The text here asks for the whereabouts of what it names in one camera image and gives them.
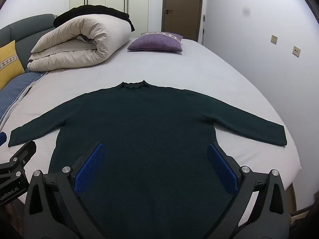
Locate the grey padded headboard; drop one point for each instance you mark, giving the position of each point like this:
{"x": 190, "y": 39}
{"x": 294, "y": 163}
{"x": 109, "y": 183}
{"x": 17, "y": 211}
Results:
{"x": 25, "y": 27}

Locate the yellow patterned pillow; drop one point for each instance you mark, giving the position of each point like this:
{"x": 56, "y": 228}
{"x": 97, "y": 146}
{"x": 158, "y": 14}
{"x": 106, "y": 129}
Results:
{"x": 8, "y": 62}

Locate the rolled beige duvet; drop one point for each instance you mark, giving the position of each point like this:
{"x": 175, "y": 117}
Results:
{"x": 82, "y": 39}

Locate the dark green sweater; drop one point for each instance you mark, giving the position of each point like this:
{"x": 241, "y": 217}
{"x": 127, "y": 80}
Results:
{"x": 149, "y": 119}

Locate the brown wooden door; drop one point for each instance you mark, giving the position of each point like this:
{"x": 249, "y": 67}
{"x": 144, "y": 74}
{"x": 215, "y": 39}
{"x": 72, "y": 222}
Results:
{"x": 183, "y": 7}

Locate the purple pillow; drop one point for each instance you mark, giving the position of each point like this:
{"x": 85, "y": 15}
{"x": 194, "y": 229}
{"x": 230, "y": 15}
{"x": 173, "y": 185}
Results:
{"x": 155, "y": 42}

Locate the blue pillow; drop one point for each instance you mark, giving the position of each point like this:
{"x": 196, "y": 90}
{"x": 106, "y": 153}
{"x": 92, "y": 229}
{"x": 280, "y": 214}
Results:
{"x": 15, "y": 89}

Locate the beige wall socket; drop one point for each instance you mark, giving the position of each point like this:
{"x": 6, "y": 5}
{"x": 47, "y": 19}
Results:
{"x": 274, "y": 39}
{"x": 296, "y": 51}

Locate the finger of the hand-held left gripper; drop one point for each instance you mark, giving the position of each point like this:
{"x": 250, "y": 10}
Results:
{"x": 2, "y": 138}
{"x": 23, "y": 153}

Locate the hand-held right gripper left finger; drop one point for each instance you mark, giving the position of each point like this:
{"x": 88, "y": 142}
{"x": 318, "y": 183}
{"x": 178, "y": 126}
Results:
{"x": 91, "y": 165}

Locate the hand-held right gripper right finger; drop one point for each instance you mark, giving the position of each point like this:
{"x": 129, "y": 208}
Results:
{"x": 221, "y": 166}

